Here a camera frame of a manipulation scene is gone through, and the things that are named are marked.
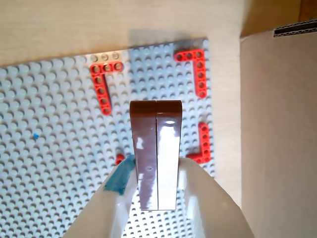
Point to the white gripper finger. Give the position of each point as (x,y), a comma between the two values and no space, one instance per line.
(218,218)
(99,218)

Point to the brown lego beam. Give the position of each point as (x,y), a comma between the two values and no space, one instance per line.
(148,148)

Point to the red L-shaped lego beam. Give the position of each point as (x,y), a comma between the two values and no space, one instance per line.
(204,138)
(98,85)
(119,160)
(199,63)

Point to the cardboard box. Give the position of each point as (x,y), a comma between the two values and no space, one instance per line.
(277,124)

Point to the gray lego baseplate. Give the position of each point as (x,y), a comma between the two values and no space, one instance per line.
(49,173)

